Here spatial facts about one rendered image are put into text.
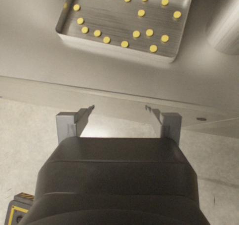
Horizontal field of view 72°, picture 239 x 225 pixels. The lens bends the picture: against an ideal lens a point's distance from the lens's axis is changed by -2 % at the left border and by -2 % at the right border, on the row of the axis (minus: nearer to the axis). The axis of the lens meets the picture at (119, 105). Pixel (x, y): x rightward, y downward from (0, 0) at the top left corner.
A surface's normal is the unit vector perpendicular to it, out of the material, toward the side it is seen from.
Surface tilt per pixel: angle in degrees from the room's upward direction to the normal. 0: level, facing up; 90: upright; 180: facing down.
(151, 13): 0
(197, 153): 0
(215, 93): 0
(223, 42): 90
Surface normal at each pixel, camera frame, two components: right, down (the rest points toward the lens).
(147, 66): -0.13, -0.16
